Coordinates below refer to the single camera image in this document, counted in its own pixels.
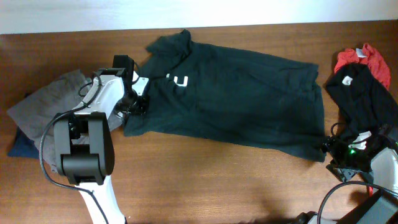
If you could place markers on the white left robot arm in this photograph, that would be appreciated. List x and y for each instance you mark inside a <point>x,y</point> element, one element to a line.
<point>84,151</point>

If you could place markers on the red garment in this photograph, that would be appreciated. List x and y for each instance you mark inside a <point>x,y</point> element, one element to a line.
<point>367,55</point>

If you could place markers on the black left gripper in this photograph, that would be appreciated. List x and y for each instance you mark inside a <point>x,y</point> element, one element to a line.
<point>141,108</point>

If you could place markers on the grey folded shorts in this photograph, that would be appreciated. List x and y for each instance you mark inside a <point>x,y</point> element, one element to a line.
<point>37,109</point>

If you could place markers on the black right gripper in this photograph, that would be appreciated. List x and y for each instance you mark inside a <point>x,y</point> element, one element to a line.
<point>334,146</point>

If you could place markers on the navy blue folded garment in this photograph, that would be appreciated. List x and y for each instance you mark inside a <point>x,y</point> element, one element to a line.
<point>23,147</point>

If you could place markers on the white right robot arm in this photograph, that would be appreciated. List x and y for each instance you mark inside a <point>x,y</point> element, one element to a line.
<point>381,205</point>

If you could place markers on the black garment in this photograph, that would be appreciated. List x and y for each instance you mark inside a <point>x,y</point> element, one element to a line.
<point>363,101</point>

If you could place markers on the dark green Nike t-shirt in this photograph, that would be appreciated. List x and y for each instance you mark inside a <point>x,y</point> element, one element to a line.
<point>231,95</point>

